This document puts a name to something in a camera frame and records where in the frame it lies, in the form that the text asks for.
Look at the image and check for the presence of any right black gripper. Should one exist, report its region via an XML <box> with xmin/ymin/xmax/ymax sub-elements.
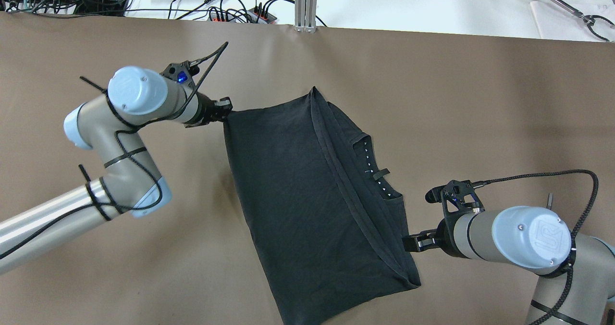
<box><xmin>403</xmin><ymin>226</ymin><xmax>455</xmax><ymax>253</ymax></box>

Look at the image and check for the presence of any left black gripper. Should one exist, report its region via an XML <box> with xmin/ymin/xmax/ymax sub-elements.
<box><xmin>192</xmin><ymin>94</ymin><xmax>233</xmax><ymax>126</ymax></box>

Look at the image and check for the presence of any black printed t-shirt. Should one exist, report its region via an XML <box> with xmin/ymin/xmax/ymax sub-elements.
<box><xmin>224</xmin><ymin>87</ymin><xmax>421</xmax><ymax>325</ymax></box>

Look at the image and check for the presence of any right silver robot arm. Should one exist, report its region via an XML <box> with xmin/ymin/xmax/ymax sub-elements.
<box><xmin>402</xmin><ymin>205</ymin><xmax>615</xmax><ymax>325</ymax></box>

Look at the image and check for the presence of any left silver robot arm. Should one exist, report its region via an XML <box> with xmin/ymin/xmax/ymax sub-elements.
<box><xmin>1</xmin><ymin>65</ymin><xmax>232</xmax><ymax>273</ymax></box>

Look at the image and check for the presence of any black power strip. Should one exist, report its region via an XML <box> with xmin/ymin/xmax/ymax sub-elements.
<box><xmin>205</xmin><ymin>7</ymin><xmax>279</xmax><ymax>25</ymax></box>

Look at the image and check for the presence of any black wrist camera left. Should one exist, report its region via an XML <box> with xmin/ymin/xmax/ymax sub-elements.
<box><xmin>160</xmin><ymin>61</ymin><xmax>200</xmax><ymax>87</ymax></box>

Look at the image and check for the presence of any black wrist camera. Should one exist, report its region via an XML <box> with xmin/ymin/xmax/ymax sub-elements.
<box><xmin>160</xmin><ymin>61</ymin><xmax>200</xmax><ymax>87</ymax></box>
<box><xmin>425</xmin><ymin>180</ymin><xmax>485</xmax><ymax>218</ymax></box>

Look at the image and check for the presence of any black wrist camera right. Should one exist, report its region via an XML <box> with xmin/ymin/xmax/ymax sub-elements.
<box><xmin>425</xmin><ymin>180</ymin><xmax>485</xmax><ymax>218</ymax></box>

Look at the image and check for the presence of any aluminium frame post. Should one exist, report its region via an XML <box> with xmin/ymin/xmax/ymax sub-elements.
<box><xmin>294</xmin><ymin>0</ymin><xmax>317</xmax><ymax>34</ymax></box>

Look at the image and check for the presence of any green handled grabber tool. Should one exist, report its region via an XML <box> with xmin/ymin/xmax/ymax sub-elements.
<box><xmin>530</xmin><ymin>0</ymin><xmax>614</xmax><ymax>44</ymax></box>

